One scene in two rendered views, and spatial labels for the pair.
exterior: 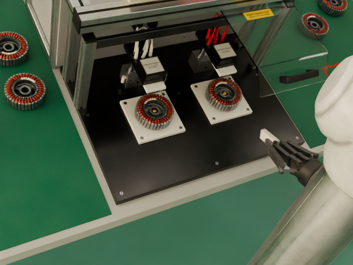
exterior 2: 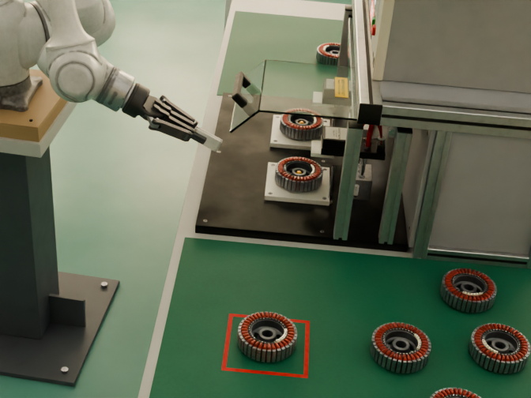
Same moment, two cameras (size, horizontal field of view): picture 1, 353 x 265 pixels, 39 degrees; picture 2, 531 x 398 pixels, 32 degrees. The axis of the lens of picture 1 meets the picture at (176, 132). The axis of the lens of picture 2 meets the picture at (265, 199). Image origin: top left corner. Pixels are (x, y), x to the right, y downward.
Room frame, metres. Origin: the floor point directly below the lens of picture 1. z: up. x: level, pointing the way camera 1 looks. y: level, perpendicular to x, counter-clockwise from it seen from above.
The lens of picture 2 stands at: (2.35, -1.44, 1.98)
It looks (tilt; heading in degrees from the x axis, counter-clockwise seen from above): 34 degrees down; 136
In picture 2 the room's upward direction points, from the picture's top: 5 degrees clockwise
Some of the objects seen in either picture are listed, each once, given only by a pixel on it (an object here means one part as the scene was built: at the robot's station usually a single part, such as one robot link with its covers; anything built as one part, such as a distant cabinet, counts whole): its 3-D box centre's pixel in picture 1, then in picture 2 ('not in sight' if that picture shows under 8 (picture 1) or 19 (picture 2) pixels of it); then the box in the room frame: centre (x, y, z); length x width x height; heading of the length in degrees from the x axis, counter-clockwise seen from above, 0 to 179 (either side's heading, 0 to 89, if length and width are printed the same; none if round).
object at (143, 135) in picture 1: (152, 116); (300, 133); (0.88, 0.08, 0.78); 0.15 x 0.15 x 0.01; 45
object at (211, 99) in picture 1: (224, 94); (299, 174); (1.05, -0.09, 0.80); 0.11 x 0.11 x 0.04
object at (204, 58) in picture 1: (203, 60); (359, 181); (1.15, 0.02, 0.80); 0.07 x 0.05 x 0.06; 135
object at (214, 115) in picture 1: (221, 99); (297, 183); (1.05, -0.09, 0.78); 0.15 x 0.15 x 0.01; 45
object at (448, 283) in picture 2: not in sight; (468, 290); (1.55, -0.06, 0.77); 0.11 x 0.11 x 0.04
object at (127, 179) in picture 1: (184, 106); (304, 163); (0.98, 0.01, 0.76); 0.64 x 0.47 x 0.02; 135
